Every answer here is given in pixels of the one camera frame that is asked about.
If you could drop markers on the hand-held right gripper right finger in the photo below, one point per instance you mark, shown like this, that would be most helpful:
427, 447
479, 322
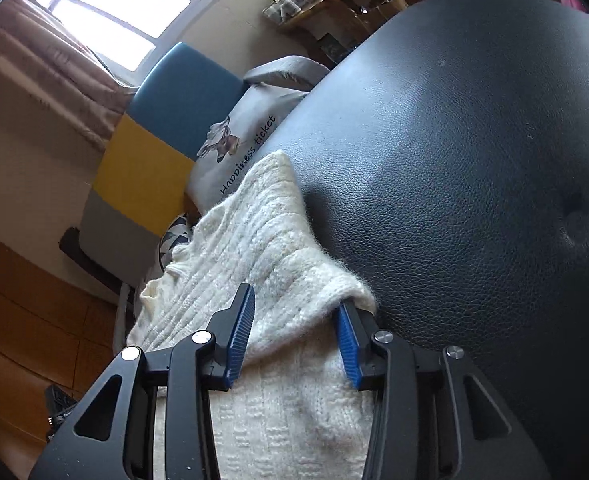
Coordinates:
349, 355

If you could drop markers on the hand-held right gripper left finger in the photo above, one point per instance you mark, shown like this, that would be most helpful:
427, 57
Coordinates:
239, 340

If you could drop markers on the white knit sweater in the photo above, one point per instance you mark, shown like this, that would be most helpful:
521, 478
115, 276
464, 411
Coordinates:
254, 240

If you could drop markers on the white triangle pattern pillow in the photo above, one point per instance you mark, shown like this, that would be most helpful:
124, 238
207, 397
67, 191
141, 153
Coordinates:
174, 240

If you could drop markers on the grey deer print pillow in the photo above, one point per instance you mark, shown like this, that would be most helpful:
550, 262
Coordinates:
254, 110

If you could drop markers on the grey yellow blue sofa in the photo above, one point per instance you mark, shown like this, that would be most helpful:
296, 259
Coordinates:
174, 95

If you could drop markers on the beige curtain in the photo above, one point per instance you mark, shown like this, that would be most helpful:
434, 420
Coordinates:
49, 70

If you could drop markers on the glass window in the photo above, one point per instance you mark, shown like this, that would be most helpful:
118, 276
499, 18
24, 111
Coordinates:
124, 5

